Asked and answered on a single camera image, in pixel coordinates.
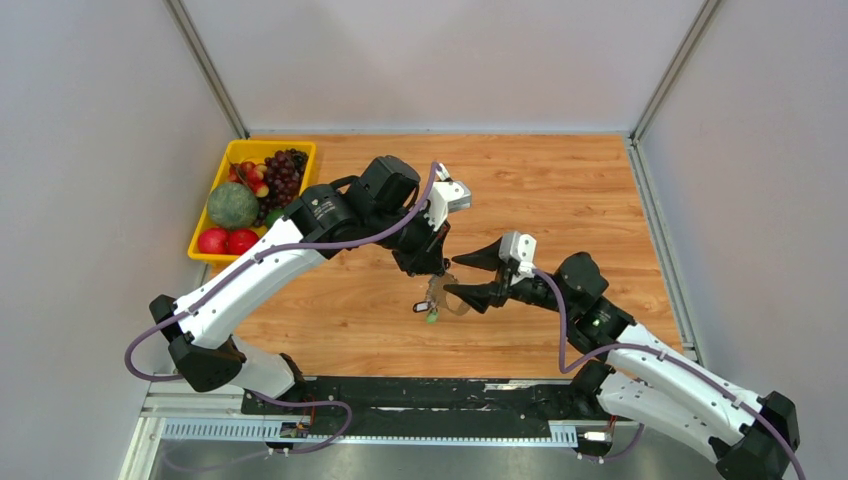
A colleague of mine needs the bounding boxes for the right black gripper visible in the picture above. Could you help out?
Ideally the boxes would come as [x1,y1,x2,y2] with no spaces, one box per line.
[442,237,575,317]

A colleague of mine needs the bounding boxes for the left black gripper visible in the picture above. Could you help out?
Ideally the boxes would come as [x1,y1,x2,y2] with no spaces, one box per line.
[367,201,452,278]

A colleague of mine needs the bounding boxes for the silver carabiner keyring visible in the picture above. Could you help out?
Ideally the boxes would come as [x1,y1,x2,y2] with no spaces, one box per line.
[424,273,471,319]

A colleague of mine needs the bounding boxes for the black key tag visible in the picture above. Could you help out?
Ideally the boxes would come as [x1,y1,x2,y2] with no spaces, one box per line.
[413,301,430,313]

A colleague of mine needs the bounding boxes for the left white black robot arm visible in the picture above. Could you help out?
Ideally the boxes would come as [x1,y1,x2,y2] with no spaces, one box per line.
[151,155,471,414]

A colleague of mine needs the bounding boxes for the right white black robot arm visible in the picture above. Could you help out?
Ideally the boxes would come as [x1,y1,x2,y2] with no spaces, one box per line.
[445,232,805,479]

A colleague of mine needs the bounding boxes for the dark purple grape bunch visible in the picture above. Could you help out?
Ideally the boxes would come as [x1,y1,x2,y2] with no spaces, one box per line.
[253,149,308,227]

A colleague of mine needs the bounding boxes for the green lime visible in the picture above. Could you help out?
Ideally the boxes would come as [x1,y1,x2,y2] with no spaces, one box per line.
[264,208,284,229]

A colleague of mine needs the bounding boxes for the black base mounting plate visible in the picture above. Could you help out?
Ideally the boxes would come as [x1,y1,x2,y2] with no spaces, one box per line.
[241,376,610,437]

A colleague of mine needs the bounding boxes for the right red apple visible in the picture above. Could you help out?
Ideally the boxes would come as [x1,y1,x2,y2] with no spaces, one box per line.
[226,229,260,256]

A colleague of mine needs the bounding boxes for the red apple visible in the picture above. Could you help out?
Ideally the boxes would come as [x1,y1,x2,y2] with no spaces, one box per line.
[226,229,260,256]
[196,227,229,255]

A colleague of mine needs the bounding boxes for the green melon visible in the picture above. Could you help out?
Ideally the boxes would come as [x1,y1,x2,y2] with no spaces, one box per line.
[206,182,260,230]

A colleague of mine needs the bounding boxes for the left red apple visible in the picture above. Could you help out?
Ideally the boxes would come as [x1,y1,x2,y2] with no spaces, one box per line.
[196,227,229,255]

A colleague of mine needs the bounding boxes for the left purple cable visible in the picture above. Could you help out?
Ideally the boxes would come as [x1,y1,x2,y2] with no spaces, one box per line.
[124,162,442,457]

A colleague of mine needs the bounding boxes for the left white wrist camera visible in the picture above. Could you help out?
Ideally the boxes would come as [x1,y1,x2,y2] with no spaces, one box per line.
[425,163,472,231]

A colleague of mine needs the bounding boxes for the slotted cable duct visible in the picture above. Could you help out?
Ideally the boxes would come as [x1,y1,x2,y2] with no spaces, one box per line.
[160,419,579,448]

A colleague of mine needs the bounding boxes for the aluminium frame rail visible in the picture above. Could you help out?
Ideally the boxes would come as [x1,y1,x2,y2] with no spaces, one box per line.
[119,374,763,480]

